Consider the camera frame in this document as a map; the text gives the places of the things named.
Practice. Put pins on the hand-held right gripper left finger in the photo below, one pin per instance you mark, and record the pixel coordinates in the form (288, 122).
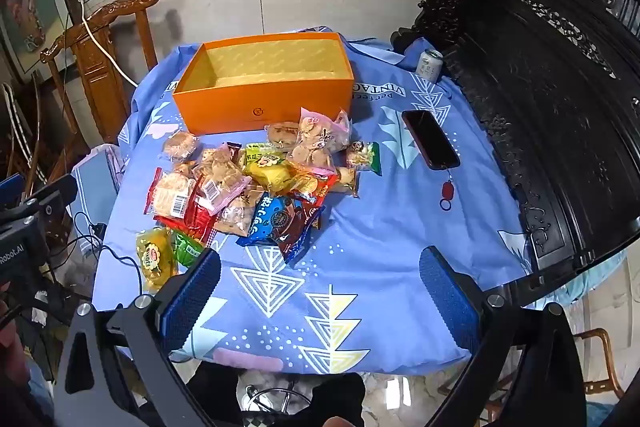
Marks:
(192, 302)

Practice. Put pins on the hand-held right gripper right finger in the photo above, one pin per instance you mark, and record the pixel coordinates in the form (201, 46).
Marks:
(447, 302)

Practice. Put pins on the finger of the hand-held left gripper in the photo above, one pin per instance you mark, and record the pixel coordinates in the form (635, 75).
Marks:
(11, 189)
(52, 197)

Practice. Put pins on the green snack packet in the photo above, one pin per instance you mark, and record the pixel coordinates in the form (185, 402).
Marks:
(186, 249)

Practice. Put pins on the yellow clear snack packet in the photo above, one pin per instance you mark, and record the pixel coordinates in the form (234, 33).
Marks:
(152, 257)

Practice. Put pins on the pile of assorted snack packets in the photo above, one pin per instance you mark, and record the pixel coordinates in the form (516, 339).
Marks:
(235, 187)

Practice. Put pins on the orange cardboard box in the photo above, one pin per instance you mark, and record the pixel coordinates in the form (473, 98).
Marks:
(265, 107)

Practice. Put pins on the blue cloth covered stool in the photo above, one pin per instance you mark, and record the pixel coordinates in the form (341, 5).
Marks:
(95, 187)

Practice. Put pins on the curved wooden rods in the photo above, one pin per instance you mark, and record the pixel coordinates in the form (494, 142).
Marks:
(37, 127)

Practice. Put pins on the blue printed tablecloth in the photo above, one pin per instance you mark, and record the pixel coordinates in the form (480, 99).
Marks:
(360, 247)

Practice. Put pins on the red key fob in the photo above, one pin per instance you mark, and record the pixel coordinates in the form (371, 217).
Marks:
(447, 194)

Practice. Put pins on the carved brown wooden chair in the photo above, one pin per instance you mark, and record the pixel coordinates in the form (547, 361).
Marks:
(97, 72)

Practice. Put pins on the black smartphone red case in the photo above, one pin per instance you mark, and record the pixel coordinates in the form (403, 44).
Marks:
(430, 139)

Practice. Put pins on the small orange wooden chair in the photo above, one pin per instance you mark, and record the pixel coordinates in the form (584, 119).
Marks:
(602, 357)

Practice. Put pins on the dark carved wooden furniture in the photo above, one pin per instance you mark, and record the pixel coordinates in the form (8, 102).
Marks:
(550, 107)

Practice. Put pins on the white drink can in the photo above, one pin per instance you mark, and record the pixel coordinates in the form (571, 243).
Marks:
(429, 66)

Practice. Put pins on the framed wall picture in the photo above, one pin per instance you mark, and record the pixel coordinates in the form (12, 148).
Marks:
(30, 7)

